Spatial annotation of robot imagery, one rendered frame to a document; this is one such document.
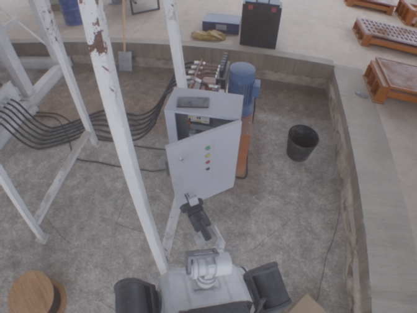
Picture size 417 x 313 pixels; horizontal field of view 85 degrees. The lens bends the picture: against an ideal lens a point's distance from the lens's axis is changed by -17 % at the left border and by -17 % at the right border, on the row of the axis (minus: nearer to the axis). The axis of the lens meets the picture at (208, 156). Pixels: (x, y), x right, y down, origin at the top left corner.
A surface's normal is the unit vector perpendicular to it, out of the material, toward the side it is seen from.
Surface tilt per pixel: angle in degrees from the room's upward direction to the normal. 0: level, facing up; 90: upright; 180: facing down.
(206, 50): 90
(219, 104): 0
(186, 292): 23
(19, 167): 0
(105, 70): 81
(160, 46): 90
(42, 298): 0
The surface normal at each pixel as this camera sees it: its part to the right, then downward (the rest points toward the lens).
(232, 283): 0.14, -0.86
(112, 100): -0.19, 0.65
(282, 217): 0.00, -0.62
